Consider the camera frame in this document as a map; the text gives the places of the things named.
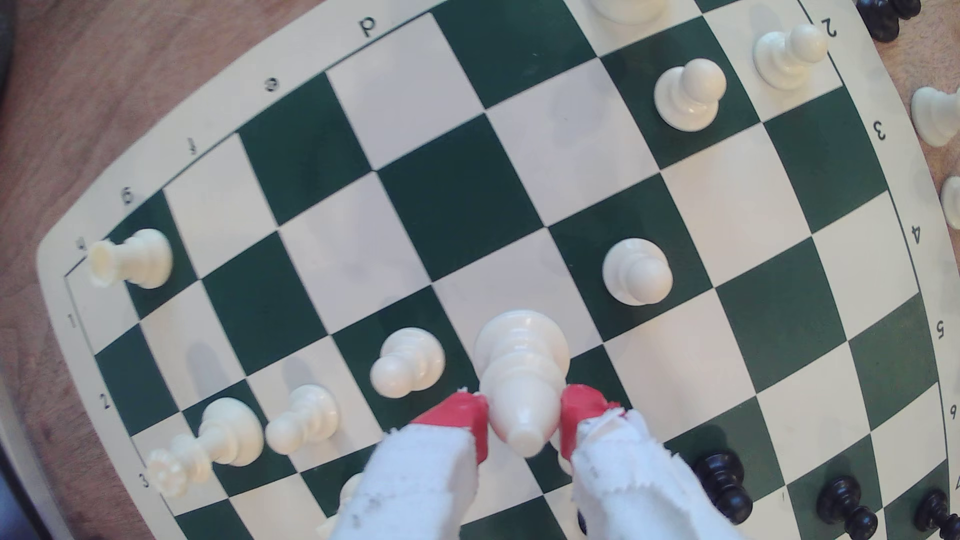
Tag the white knight chess piece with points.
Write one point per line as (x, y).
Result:
(346, 495)

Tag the white bishop chess piece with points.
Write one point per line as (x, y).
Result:
(521, 367)

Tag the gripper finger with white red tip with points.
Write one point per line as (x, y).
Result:
(420, 487)
(630, 480)

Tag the green and cream chess mat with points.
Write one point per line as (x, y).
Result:
(457, 195)

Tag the white pawn chess piece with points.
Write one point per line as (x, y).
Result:
(784, 56)
(952, 202)
(637, 270)
(304, 420)
(409, 364)
(686, 97)

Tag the black pawn chess piece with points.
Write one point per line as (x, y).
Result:
(844, 502)
(934, 514)
(724, 484)
(877, 16)

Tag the white rook chess piece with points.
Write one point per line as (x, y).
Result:
(139, 259)
(937, 116)

